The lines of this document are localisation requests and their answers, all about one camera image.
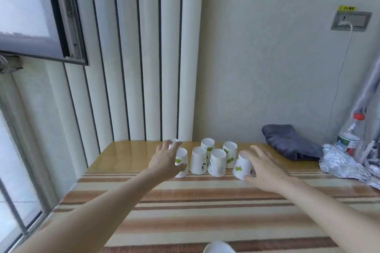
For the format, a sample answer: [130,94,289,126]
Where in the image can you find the person's right hand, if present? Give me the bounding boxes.
[239,144,293,194]

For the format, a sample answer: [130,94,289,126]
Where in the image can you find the person's left hand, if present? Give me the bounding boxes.
[148,140,188,182]

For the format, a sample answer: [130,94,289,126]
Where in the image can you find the person's right forearm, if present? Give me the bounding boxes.
[279,177,380,253]

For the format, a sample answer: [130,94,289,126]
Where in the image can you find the person's left forearm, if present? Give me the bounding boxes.
[12,168,167,253]

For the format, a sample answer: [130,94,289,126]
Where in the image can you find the group of leaf-print paper cups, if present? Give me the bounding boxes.
[169,138,254,181]

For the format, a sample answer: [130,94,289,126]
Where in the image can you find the striped brown table cloth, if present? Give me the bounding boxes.
[39,169,380,253]

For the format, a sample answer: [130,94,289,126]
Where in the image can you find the folded grey cloth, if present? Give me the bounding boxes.
[261,124,325,161]

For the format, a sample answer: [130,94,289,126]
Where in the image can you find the plain white cup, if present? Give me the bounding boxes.
[203,241,236,253]

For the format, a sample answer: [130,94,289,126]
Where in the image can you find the crumpled aluminium foil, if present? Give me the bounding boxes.
[319,143,380,190]

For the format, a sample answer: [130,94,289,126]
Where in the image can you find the clear bottle with red cap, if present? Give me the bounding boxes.
[335,113,366,157]

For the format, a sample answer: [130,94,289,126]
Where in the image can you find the white vertical blind panels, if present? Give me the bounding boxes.
[45,0,205,168]

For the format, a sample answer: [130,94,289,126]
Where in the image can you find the dark open window sash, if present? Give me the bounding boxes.
[0,0,90,67]

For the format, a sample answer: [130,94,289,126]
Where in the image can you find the grey fixed window frame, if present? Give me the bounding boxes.
[0,84,58,246]

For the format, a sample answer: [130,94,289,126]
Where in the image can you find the grey wall socket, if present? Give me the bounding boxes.
[330,10,372,32]

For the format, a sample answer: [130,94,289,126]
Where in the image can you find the metal window handle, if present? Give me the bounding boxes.
[0,55,24,75]

